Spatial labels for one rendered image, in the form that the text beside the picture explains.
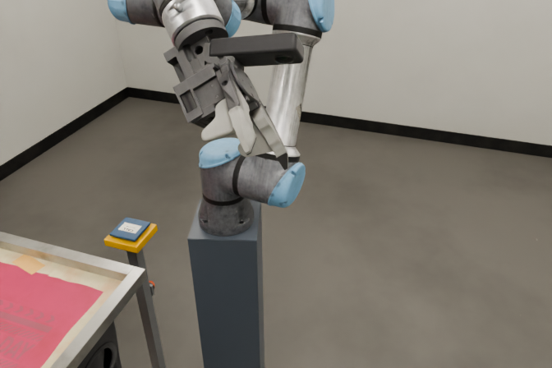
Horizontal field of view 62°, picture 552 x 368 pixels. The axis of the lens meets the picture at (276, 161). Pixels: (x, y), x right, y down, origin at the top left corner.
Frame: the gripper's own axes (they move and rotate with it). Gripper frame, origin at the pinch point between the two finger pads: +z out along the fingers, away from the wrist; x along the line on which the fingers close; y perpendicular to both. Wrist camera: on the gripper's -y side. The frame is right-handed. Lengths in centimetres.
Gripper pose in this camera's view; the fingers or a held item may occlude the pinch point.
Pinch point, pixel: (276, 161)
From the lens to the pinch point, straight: 56.3
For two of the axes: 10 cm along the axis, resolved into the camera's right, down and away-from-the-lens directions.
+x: -2.9, -1.3, -9.5
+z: 4.2, 8.8, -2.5
